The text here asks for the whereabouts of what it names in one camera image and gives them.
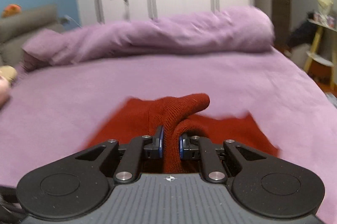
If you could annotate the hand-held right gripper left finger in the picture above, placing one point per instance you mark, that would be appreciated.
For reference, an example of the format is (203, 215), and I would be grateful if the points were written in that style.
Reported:
(161, 141)

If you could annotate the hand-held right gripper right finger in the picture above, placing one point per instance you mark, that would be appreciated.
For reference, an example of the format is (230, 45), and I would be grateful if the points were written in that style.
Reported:
(181, 147)

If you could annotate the red knit cardigan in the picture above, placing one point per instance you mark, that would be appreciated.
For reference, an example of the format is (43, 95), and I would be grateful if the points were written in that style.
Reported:
(171, 113)

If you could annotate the dark clothes on stand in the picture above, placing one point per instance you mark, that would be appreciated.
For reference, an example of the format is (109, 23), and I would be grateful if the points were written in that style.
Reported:
(302, 34)

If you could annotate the purple bed sheet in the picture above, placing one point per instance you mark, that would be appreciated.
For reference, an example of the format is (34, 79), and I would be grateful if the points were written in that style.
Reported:
(131, 84)

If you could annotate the purple duvet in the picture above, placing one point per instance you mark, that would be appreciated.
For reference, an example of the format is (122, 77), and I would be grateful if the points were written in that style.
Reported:
(158, 34)

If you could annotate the yellow side stand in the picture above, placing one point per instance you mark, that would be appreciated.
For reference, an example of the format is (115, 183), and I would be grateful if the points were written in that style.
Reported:
(317, 55)

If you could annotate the pink plush toy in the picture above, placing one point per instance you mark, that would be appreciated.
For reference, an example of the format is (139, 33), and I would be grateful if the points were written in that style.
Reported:
(6, 81)

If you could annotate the grey upholstered headboard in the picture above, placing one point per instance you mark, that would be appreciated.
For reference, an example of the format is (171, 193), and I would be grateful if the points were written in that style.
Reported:
(26, 26)

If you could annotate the orange plush toy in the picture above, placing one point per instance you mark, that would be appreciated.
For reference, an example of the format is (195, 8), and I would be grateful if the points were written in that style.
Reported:
(11, 10)

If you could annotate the pale flower bouquet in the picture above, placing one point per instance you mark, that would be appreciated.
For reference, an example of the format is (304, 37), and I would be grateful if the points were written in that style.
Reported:
(323, 2)

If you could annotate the white wall charger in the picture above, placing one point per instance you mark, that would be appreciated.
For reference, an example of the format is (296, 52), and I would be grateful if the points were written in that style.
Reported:
(65, 20)

